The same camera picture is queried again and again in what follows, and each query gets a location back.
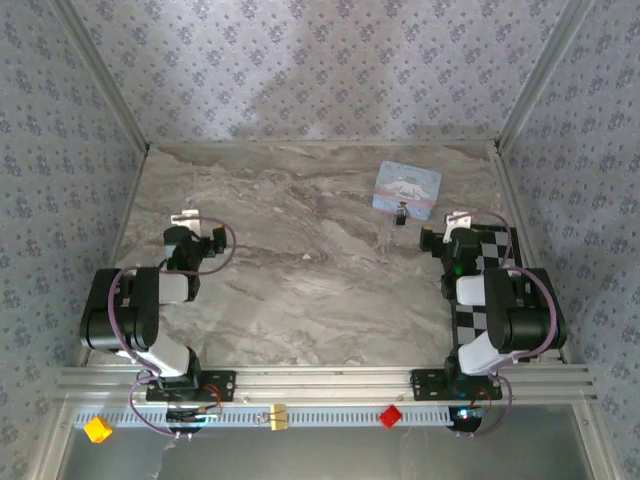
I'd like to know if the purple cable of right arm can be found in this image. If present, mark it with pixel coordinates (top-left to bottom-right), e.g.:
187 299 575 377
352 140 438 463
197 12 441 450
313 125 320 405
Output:
448 209 557 439

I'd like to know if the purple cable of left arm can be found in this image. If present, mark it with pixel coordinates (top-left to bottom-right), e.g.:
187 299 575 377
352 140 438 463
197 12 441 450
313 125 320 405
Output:
108 215 238 441

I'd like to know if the aluminium frame post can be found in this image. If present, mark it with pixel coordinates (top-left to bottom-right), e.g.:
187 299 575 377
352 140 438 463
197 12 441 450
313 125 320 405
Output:
493 0 599 153

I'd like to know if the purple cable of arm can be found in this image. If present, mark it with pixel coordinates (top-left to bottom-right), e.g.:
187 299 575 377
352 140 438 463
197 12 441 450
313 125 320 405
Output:
448 209 557 439
108 215 238 441

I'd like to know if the light blue cartoon pouch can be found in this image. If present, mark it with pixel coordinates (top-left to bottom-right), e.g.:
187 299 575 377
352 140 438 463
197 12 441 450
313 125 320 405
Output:
372 159 444 222

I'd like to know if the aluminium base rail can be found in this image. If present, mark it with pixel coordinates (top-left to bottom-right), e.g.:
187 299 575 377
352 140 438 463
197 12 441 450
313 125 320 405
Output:
55 364 599 404

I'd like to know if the yellow toy block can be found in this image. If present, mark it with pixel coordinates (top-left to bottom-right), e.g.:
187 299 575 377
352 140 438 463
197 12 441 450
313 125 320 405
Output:
83 416 114 445

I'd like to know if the aluminium side rail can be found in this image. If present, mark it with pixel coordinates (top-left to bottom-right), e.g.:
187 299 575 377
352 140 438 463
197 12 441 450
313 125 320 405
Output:
489 147 572 365
77 147 151 367

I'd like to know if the red toy block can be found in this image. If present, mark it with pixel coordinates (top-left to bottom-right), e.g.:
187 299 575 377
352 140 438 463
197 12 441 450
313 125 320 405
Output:
378 404 404 430

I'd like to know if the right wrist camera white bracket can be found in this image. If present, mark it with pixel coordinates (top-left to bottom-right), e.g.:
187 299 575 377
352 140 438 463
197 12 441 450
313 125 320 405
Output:
444 210 474 246

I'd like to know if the black white folding chessboard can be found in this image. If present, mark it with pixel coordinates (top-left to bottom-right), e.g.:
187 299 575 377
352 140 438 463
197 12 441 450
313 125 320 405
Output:
449 223 532 362

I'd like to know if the grey slotted cable duct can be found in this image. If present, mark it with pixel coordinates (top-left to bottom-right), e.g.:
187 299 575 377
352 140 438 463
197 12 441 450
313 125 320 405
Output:
73 404 454 430

